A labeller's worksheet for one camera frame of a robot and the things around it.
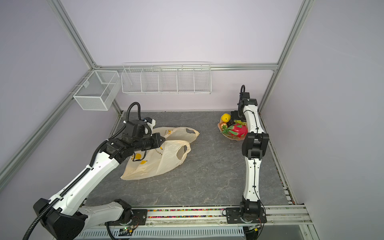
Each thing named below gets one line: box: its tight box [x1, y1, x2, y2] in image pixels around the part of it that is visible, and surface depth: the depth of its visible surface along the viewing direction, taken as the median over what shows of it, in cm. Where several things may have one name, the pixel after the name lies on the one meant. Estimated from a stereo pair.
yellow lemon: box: [220, 113, 231, 123], surface depth 105 cm
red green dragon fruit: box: [222, 123, 248, 138], surface depth 101 cm
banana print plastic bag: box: [120, 126, 200, 181], surface depth 78 cm
